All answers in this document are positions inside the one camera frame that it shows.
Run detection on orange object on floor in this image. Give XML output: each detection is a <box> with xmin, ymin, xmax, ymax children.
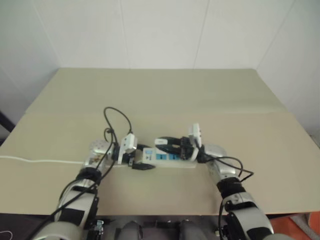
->
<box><xmin>268</xmin><ymin>212</ymin><xmax>320</xmax><ymax>240</ymax></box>

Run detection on dark grey rounded shape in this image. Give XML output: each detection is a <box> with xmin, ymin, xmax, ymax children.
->
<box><xmin>115</xmin><ymin>220</ymin><xmax>144</xmax><ymax>240</ymax></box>

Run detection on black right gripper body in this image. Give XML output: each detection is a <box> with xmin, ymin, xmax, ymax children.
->
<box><xmin>174</xmin><ymin>136</ymin><xmax>196</xmax><ymax>161</ymax></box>

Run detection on white power strip cord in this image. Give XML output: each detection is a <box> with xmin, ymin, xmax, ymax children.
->
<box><xmin>0</xmin><ymin>155</ymin><xmax>85</xmax><ymax>166</ymax></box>

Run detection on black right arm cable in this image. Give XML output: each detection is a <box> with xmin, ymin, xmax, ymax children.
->
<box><xmin>198</xmin><ymin>149</ymin><xmax>254</xmax><ymax>237</ymax></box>

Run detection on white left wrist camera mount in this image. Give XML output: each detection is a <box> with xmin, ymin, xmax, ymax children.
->
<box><xmin>117</xmin><ymin>133</ymin><xmax>139</xmax><ymax>166</ymax></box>

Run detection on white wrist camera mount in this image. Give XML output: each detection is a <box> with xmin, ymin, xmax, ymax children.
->
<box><xmin>186</xmin><ymin>122</ymin><xmax>203</xmax><ymax>162</ymax></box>
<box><xmin>117</xmin><ymin>133</ymin><xmax>139</xmax><ymax>166</ymax></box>

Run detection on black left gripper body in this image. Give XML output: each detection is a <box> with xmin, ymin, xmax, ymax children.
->
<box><xmin>126</xmin><ymin>148</ymin><xmax>142</xmax><ymax>167</ymax></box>

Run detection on silver metal clamp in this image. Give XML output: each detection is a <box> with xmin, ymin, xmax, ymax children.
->
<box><xmin>94</xmin><ymin>219</ymin><xmax>106</xmax><ymax>235</ymax></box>

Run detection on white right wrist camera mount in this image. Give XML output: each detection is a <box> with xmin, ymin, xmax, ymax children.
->
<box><xmin>186</xmin><ymin>122</ymin><xmax>203</xmax><ymax>162</ymax></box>

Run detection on thin white wire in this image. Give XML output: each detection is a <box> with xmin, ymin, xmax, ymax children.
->
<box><xmin>0</xmin><ymin>229</ymin><xmax>14</xmax><ymax>240</ymax></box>

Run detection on white power strip blue sockets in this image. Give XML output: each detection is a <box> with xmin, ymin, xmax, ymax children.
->
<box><xmin>134</xmin><ymin>146</ymin><xmax>199</xmax><ymax>169</ymax></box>

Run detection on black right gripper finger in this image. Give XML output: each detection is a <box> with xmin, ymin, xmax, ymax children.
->
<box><xmin>159</xmin><ymin>143</ymin><xmax>182</xmax><ymax>155</ymax></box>
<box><xmin>155</xmin><ymin>135</ymin><xmax>181</xmax><ymax>145</ymax></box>

